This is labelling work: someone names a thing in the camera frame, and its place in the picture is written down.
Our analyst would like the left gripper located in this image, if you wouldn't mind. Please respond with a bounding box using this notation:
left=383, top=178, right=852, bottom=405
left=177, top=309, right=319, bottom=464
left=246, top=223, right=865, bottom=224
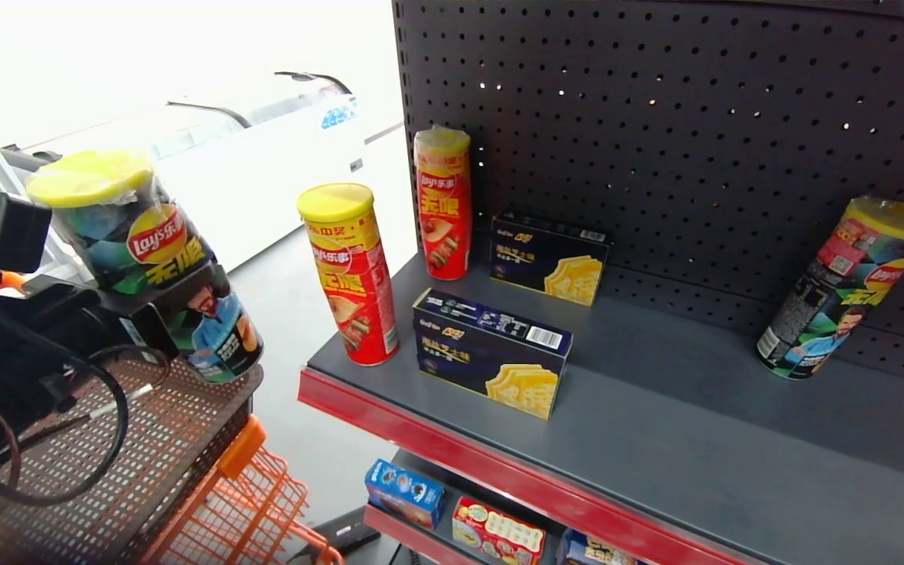
left=0, top=264, right=231, bottom=393

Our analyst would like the black chip can yellow lid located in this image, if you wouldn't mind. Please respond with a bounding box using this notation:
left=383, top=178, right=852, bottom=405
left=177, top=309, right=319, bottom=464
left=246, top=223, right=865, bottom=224
left=26, top=149, right=264, bottom=385
left=756, top=195, right=904, bottom=381

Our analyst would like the orange shopping cart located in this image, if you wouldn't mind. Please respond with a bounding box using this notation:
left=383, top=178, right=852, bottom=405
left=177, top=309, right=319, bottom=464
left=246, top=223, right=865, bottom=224
left=0, top=357, right=344, bottom=565

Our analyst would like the black shop shelf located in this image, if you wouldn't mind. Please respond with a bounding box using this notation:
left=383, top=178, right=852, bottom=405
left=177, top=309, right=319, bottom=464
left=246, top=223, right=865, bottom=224
left=297, top=0, right=904, bottom=565

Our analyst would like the white chest freezer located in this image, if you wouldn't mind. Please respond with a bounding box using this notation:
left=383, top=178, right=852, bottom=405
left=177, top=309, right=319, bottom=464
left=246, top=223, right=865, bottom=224
left=24, top=71, right=406, bottom=272

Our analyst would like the red chip can yellow lid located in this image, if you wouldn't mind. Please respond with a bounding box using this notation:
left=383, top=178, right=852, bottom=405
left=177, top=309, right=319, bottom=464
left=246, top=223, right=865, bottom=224
left=414, top=126, right=474, bottom=282
left=297, top=183, right=400, bottom=367

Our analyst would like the dark blue cracker box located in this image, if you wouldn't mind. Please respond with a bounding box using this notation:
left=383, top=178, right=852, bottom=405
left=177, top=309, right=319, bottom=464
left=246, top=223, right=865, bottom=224
left=412, top=287, right=574, bottom=421
left=489, top=212, right=611, bottom=308

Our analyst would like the red and white snack box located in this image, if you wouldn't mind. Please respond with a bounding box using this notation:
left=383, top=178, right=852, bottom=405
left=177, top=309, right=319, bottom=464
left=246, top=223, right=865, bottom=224
left=451, top=496, right=547, bottom=565

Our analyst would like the blue and white snack box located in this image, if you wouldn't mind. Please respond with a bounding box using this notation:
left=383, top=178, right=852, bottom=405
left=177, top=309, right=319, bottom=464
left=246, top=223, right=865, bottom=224
left=559, top=528, right=641, bottom=565

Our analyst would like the black cable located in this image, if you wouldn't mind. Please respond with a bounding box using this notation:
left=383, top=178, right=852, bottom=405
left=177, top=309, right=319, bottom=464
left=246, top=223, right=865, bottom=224
left=0, top=212, right=172, bottom=507

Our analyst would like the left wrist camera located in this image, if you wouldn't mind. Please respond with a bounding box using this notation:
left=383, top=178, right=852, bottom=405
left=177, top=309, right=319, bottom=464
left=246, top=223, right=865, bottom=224
left=0, top=188, right=53, bottom=275

